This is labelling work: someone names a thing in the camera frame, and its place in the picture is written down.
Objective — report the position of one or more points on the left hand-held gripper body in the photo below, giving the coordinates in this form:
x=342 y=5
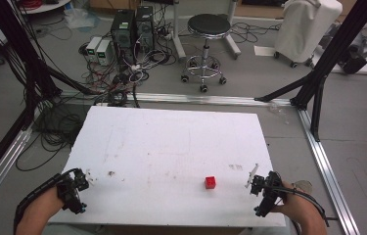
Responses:
x=70 y=192

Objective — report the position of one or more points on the red cube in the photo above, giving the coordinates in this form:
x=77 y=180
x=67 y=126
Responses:
x=210 y=182

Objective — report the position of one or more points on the white round table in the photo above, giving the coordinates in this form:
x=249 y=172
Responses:
x=45 y=6

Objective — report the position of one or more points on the beige round object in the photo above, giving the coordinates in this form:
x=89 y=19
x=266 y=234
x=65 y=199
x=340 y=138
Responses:
x=304 y=186

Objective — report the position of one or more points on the black floor device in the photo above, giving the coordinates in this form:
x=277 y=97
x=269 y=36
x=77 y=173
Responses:
x=355 y=58

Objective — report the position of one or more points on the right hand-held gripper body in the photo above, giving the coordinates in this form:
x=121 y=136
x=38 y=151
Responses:
x=267 y=196

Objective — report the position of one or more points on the black braced frame post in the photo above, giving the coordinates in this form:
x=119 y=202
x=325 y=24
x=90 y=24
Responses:
x=331 y=58

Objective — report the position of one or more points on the clear plastic bag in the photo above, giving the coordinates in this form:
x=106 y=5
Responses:
x=80 y=18

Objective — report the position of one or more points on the person's right hand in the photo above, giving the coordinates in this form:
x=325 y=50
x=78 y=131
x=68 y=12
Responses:
x=290 y=204

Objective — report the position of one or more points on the black round stool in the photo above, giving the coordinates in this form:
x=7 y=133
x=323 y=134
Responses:
x=207 y=29

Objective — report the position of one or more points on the white covered cart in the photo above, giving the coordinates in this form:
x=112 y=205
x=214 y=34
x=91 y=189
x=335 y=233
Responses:
x=305 y=29

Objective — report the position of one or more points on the white paper sheet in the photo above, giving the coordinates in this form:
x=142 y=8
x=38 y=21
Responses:
x=264 y=50

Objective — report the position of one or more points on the long aluminium floor rail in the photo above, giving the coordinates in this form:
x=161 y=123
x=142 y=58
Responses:
x=204 y=99

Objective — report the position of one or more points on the large black computer tower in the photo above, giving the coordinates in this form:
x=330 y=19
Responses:
x=123 y=34

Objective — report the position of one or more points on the white table leg frame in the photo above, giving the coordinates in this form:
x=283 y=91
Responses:
x=179 y=39

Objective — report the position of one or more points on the white power supply unit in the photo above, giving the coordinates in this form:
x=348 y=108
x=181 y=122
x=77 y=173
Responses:
x=93 y=48
x=103 y=52

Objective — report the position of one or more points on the small black computer tower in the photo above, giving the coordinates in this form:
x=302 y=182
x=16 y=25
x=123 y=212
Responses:
x=145 y=27

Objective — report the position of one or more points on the person's left hand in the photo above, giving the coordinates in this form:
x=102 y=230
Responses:
x=55 y=199

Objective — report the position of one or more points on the clear plastic wrapper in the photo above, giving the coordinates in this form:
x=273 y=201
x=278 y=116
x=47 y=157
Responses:
x=279 y=112

